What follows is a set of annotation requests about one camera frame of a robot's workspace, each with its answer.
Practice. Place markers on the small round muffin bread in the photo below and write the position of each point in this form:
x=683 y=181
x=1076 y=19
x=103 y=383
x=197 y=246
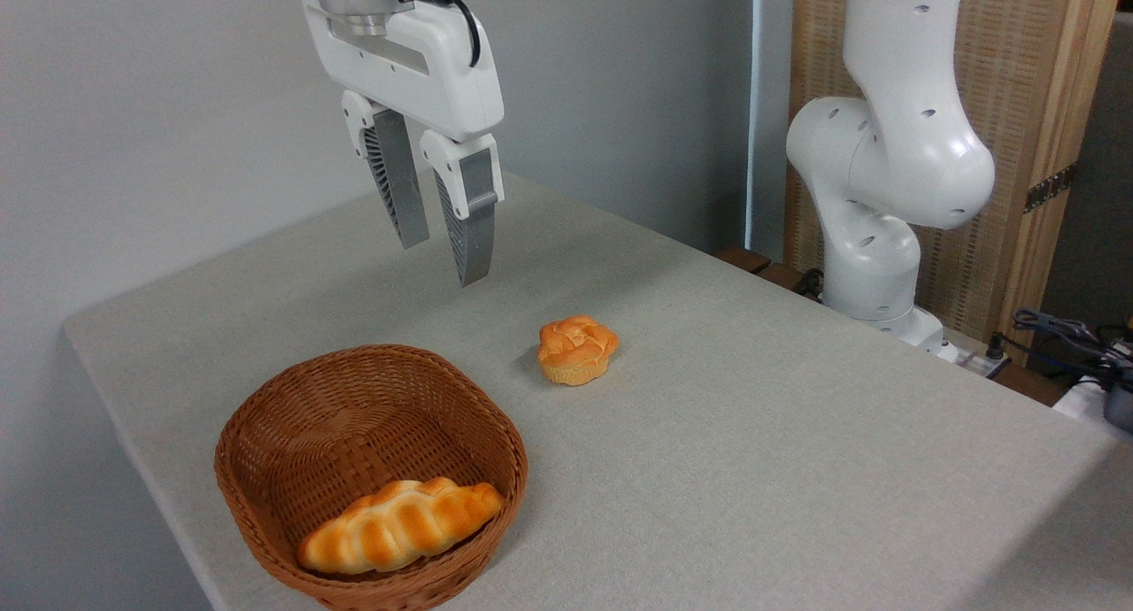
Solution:
x=575 y=350

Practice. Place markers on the long braided bread loaf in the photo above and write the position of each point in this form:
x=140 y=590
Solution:
x=398 y=527

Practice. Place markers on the black plug at robot base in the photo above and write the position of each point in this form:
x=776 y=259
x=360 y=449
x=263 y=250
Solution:
x=996 y=350

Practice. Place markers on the white vertical wall trim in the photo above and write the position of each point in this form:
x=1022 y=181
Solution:
x=753 y=150

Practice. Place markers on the blue-grey device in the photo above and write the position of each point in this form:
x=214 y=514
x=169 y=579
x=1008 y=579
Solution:
x=1122 y=407

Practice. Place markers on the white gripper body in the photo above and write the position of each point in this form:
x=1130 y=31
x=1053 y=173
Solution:
x=416 y=71

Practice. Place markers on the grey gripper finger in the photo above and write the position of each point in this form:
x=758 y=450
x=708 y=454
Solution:
x=403 y=186
x=476 y=230

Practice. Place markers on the brown woven wicker basket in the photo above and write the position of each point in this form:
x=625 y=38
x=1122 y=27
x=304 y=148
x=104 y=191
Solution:
x=354 y=398

